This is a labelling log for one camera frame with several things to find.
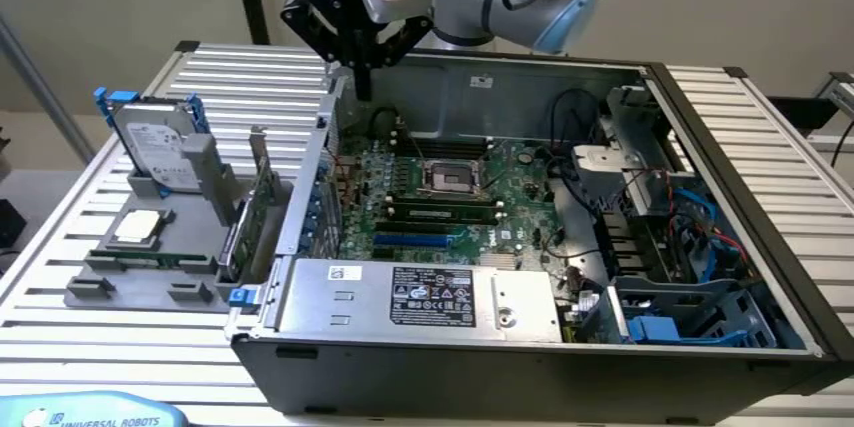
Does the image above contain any installed black RAM stick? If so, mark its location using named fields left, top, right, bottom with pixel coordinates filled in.
left=389, top=200, right=503, bottom=225

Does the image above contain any black expansion slot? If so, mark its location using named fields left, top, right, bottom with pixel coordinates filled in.
left=373, top=219, right=499, bottom=238

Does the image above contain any blue wire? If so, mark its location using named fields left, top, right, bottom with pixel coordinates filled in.
left=670, top=186, right=726, bottom=282

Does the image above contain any green motherboard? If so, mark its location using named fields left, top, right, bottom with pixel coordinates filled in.
left=331, top=134, right=573, bottom=271

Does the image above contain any blue expansion slot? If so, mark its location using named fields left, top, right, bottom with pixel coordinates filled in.
left=371, top=230, right=454, bottom=250

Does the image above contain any hard disk with blue carrier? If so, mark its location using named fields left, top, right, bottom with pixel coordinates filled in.
left=92, top=87, right=210, bottom=198

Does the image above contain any silver power supply unit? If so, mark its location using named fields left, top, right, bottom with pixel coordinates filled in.
left=271, top=257, right=563, bottom=344

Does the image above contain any silver aluminium frame post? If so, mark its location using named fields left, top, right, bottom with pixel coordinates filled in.
left=0, top=11, right=96, bottom=166

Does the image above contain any blue Universal Robots pendant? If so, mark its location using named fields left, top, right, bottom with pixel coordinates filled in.
left=0, top=388, right=191, bottom=427

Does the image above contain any green graphics card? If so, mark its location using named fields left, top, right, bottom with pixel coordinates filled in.
left=218, top=125, right=283, bottom=284

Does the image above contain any red wire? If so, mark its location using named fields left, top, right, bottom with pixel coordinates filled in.
left=686, top=226, right=746, bottom=254

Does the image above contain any blue plastic connector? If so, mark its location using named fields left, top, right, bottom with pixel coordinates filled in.
left=627, top=315, right=681, bottom=345

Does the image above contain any CPU socket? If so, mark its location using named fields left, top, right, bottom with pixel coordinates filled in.
left=414, top=158, right=483, bottom=197

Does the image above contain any grey parts rack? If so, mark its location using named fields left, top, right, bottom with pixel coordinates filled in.
left=63, top=134, right=295, bottom=315

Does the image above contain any silver heat sink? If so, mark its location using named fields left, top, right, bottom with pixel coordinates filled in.
left=478, top=251, right=521, bottom=269

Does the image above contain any green RAM stick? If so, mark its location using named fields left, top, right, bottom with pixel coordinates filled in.
left=88, top=248, right=216, bottom=269

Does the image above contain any blue drive bay cage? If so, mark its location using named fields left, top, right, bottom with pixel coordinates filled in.
left=605, top=272, right=784, bottom=350

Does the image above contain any blue case latch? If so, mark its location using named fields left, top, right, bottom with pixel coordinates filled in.
left=227, top=285, right=261, bottom=309

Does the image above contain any black box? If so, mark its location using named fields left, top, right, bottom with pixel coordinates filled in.
left=0, top=198, right=30, bottom=250

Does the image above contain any black open PC case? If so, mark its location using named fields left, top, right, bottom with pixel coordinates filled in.
left=228, top=49, right=840, bottom=417

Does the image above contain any silver CPU chip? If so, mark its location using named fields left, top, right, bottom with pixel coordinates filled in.
left=111, top=208, right=167, bottom=244

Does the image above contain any black looped cable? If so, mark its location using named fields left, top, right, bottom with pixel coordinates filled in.
left=369, top=105, right=405, bottom=141

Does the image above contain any black power cable bundle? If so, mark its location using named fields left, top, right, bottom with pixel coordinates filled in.
left=547, top=88, right=606, bottom=183

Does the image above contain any metal disk bay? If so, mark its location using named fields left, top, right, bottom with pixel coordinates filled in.
left=570, top=85, right=700, bottom=228

